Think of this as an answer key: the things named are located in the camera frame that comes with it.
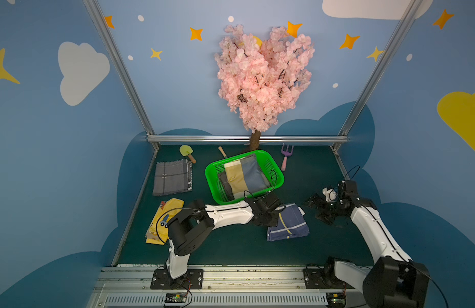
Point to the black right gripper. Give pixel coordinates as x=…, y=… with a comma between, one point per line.
x=322, y=204

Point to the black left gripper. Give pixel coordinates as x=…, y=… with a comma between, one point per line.
x=271, y=204

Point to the navy blue pillowcase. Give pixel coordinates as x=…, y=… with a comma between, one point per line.
x=290, y=224

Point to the beige and blue pillowcase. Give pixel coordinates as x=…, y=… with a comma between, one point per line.
x=245, y=175

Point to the dark grey checked pillowcase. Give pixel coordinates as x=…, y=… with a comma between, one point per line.
x=226, y=186

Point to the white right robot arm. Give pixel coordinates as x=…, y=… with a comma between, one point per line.
x=395, y=280

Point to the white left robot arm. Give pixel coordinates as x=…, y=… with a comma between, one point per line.
x=188, y=229

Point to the green plastic basket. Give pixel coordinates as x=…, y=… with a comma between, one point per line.
x=266, y=163

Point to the grey striped folded cloth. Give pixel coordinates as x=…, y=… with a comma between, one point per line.
x=173, y=177

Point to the yellow cartoon pillowcase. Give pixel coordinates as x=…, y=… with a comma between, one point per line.
x=157, y=233

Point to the purple toy rake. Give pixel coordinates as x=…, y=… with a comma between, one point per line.
x=287, y=151

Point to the right circuit board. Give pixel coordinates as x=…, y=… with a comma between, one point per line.
x=336, y=300

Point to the circuit board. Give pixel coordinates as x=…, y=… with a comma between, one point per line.
x=175, y=299
x=336, y=300

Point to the green toy shovel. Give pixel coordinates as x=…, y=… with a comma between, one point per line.
x=187, y=151

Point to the pink blossom artificial tree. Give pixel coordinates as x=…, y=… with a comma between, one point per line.
x=262, y=79

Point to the left circuit board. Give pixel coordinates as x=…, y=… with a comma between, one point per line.
x=175, y=299

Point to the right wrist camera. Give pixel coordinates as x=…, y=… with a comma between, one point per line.
x=329, y=193

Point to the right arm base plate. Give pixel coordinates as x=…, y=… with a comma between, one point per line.
x=317, y=279

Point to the wooden handle tool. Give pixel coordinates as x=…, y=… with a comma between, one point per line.
x=222, y=152

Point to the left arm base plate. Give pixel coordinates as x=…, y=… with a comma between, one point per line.
x=192, y=280

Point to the aluminium frame back bar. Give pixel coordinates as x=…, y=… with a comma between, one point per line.
x=245, y=139

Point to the aluminium frame right post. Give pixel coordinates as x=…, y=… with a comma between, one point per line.
x=399, y=34

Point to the aluminium frame post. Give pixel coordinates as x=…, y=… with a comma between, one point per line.
x=96, y=15
x=399, y=34

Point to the aluminium frame left post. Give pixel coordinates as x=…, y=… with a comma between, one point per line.
x=96, y=15

